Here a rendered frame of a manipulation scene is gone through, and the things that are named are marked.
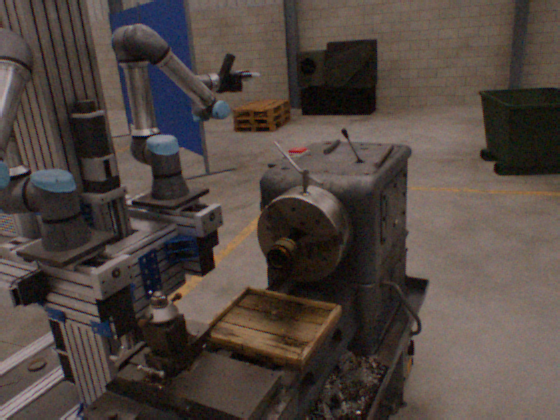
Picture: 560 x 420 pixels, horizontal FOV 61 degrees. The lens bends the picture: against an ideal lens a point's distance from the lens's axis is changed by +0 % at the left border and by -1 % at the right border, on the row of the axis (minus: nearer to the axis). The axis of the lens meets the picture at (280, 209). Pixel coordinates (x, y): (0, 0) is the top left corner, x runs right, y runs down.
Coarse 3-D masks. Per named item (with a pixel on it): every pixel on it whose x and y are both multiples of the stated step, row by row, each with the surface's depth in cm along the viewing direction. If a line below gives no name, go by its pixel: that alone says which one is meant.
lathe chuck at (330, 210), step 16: (288, 192) 162; (288, 208) 158; (304, 208) 155; (320, 208) 153; (336, 208) 158; (304, 224) 157; (320, 224) 155; (336, 224) 153; (304, 256) 162; (320, 256) 159; (336, 256) 156; (304, 272) 164; (320, 272) 161
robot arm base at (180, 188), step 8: (152, 176) 188; (160, 176) 184; (168, 176) 184; (176, 176) 186; (152, 184) 188; (160, 184) 185; (168, 184) 185; (176, 184) 186; (184, 184) 189; (152, 192) 188; (160, 192) 185; (168, 192) 186; (176, 192) 186; (184, 192) 189
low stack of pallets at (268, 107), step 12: (240, 108) 927; (252, 108) 912; (264, 108) 902; (276, 108) 993; (288, 108) 992; (240, 120) 950; (252, 120) 913; (264, 120) 948; (276, 120) 926; (288, 120) 1001
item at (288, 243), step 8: (280, 240) 152; (288, 240) 151; (272, 248) 149; (280, 248) 148; (288, 248) 149; (296, 248) 151; (272, 256) 152; (280, 256) 155; (288, 256) 148; (296, 256) 152; (272, 264) 151; (280, 264) 151; (288, 264) 149
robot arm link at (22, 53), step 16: (0, 32) 128; (0, 48) 126; (16, 48) 127; (0, 64) 125; (16, 64) 126; (32, 64) 131; (0, 80) 124; (16, 80) 126; (0, 96) 122; (16, 96) 125; (0, 112) 121; (16, 112) 126; (0, 128) 120; (0, 144) 119; (0, 160) 119; (0, 176) 117
